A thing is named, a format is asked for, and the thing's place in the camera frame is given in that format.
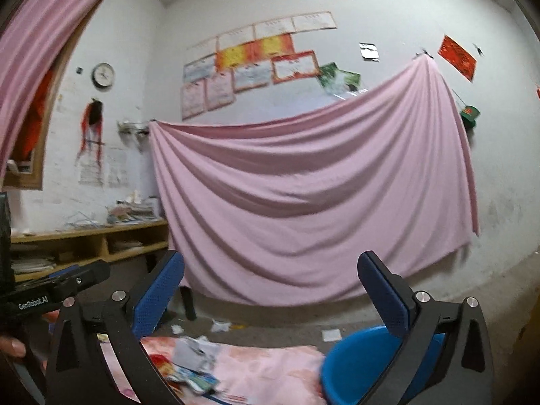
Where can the red paper banner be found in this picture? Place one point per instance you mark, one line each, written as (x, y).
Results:
(457, 57)

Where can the grey crumpled cloth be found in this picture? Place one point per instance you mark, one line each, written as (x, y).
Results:
(196, 352)

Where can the pink curtain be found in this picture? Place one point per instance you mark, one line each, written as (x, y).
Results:
(38, 50)

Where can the small cluttered wall shelf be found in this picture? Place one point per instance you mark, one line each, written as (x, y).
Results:
(133, 128)

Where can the stack of books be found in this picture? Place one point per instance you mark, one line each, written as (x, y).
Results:
(135, 211)

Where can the green hat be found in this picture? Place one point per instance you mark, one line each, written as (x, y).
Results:
(469, 116)

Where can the black table leg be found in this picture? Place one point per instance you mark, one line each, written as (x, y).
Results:
(190, 303)

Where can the silver wall sticker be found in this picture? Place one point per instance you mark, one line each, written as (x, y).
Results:
(368, 52)

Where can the floral pink blanket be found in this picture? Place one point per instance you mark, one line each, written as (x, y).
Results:
(270, 371)

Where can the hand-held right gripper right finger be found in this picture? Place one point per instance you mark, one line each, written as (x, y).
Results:
(384, 299)

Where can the faded wall notices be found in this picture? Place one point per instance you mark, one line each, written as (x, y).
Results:
(103, 168)

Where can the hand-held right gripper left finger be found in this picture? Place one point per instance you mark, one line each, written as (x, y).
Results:
(158, 293)

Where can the red tassel ornament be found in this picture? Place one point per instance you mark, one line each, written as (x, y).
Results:
(93, 126)

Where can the pile of papers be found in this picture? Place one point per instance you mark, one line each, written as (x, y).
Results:
(31, 263)

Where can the group of wall certificates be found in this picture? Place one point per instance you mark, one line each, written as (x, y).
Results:
(249, 63)

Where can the white paper scrap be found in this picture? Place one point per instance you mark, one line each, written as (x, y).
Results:
(331, 334)
(220, 326)
(176, 329)

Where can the pink hanging sheet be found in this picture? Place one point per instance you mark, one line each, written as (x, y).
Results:
(303, 177)

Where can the round wall clock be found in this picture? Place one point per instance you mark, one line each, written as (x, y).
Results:
(103, 75)

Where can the wooden shelf unit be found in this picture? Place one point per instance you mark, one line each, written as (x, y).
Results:
(126, 230)

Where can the person's left hand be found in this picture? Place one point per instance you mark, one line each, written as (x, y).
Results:
(12, 346)

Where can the wooden window frame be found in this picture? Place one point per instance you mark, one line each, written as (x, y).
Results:
(31, 179)

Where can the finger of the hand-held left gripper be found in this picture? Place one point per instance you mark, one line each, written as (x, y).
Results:
(84, 278)

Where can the green wall poster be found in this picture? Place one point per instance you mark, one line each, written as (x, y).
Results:
(339, 79)

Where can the orange cloth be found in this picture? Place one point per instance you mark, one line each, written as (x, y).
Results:
(36, 114)

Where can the blue plastic basin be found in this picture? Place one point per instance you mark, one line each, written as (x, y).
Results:
(358, 367)

